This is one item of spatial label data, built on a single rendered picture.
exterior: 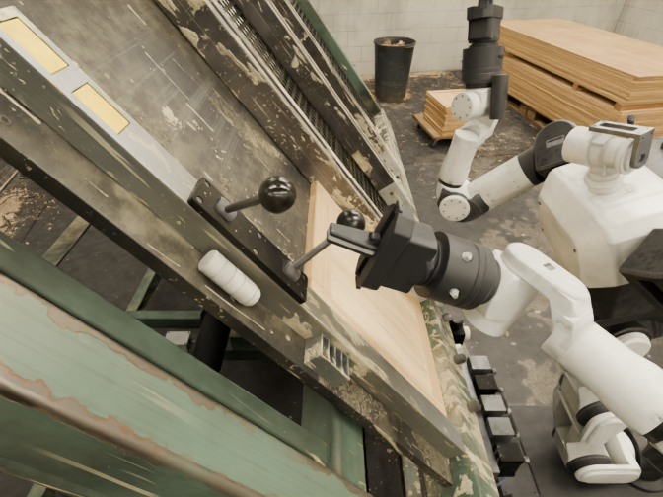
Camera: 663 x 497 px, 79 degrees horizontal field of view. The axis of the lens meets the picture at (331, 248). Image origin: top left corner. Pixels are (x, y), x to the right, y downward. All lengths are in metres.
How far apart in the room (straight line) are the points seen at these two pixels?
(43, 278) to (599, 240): 0.80
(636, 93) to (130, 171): 4.11
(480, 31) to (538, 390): 1.69
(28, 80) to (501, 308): 0.56
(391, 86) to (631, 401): 4.98
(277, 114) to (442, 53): 5.94
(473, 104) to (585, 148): 0.27
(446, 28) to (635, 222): 5.95
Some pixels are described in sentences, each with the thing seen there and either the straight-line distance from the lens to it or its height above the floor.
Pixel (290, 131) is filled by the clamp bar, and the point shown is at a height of 1.40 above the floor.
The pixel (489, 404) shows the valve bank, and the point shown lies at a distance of 1.19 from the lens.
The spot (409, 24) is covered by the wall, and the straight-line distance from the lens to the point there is 6.44.
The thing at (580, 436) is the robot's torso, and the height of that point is 0.54.
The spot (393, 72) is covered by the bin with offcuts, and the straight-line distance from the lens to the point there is 5.28.
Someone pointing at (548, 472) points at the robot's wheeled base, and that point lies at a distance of 1.86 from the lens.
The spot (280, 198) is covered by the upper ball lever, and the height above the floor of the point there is 1.53.
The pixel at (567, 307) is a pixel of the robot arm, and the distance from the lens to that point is 0.54.
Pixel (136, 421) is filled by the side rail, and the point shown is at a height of 1.47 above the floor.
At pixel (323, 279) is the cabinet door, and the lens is 0.69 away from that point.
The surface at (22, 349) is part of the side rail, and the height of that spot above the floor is 1.54.
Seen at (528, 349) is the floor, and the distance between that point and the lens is 2.40.
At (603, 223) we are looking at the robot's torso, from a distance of 0.85.
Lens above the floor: 1.73
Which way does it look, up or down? 39 degrees down
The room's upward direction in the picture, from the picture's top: straight up
